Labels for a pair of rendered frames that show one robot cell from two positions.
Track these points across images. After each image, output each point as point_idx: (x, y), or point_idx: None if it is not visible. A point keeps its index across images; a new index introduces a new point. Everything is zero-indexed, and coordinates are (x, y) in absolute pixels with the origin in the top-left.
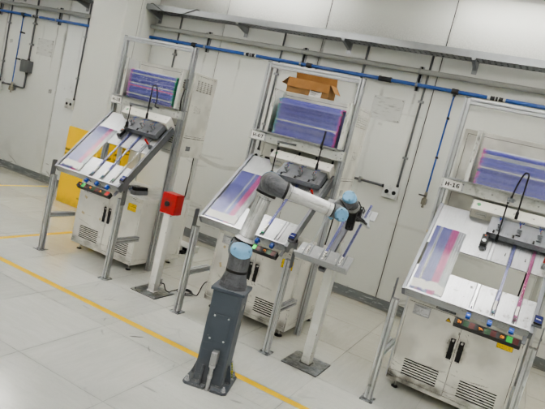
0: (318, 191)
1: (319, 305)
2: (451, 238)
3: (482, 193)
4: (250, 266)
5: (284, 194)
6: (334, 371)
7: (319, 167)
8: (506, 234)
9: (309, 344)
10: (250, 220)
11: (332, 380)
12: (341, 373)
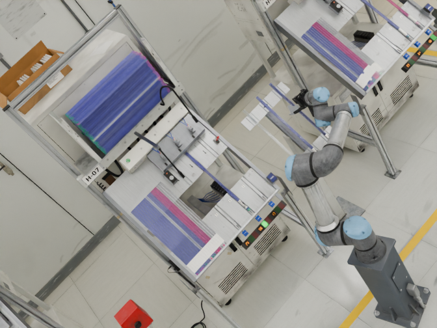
0: (203, 132)
1: (320, 180)
2: (321, 31)
3: None
4: None
5: (343, 155)
6: (347, 194)
7: (177, 118)
8: None
9: (335, 205)
10: (325, 207)
11: (366, 197)
12: (350, 188)
